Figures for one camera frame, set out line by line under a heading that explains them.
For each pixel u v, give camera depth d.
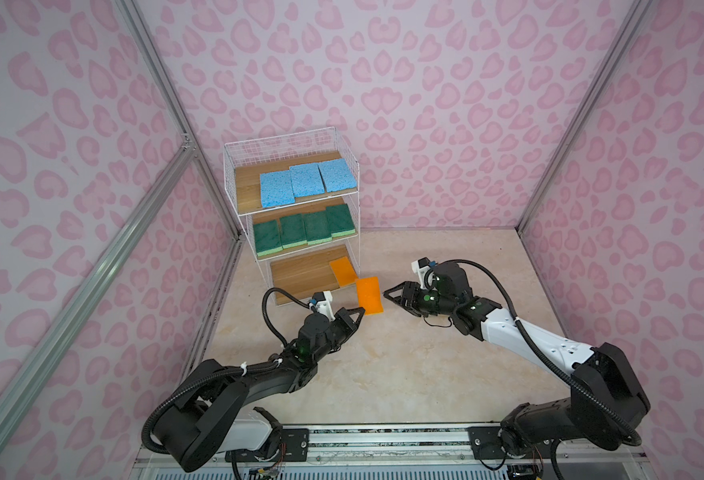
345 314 0.75
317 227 0.86
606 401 0.42
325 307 0.78
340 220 0.86
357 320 0.80
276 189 0.71
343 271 1.07
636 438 0.39
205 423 0.42
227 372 0.49
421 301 0.72
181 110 0.86
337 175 0.75
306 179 0.75
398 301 0.73
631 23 0.71
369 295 0.85
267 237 0.84
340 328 0.74
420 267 0.77
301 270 1.07
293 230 0.85
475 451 0.73
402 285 0.74
